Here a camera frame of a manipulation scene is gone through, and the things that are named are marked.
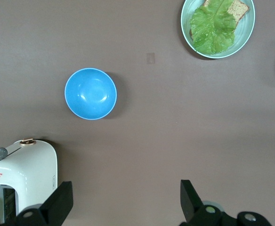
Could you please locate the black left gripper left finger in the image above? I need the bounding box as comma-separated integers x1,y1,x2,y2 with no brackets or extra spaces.
15,181,74,226

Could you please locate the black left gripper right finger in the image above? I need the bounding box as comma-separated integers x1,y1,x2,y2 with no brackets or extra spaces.
179,179,237,226

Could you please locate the blue bowl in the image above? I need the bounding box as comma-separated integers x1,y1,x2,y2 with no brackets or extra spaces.
64,67,118,121

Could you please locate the white toaster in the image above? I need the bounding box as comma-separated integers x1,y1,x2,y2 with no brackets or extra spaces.
0,138,58,224

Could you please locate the copper toaster dial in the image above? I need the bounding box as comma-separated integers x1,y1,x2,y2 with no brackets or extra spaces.
19,138,37,146

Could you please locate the green lettuce leaf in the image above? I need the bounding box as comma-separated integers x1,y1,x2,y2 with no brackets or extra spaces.
189,0,237,55

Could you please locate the pale green plate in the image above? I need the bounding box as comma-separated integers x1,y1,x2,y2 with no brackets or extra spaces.
180,0,256,59

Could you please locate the brown bread slice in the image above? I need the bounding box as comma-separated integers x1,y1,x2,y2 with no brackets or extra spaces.
189,0,251,40

